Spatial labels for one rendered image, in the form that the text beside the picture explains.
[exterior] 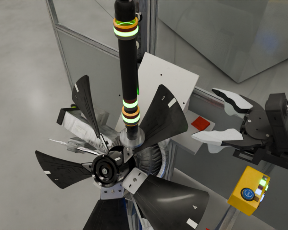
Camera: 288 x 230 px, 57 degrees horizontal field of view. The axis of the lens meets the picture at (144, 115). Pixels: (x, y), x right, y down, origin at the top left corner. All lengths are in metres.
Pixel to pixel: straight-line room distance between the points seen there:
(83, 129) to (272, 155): 0.83
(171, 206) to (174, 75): 0.51
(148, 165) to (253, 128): 0.60
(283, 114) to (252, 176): 0.72
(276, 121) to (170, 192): 0.55
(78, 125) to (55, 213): 1.19
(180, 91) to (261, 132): 0.61
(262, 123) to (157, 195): 0.51
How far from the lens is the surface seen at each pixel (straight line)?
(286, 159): 0.60
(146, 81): 1.16
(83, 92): 1.01
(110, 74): 1.95
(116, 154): 0.98
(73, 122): 1.24
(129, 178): 0.99
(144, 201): 0.95
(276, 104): 0.49
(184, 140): 1.48
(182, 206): 0.95
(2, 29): 4.30
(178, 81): 1.10
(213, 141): 0.51
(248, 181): 1.18
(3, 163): 2.67
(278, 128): 0.52
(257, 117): 0.56
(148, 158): 1.06
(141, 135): 0.74
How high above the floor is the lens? 2.07
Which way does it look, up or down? 51 degrees down
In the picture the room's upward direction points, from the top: straight up
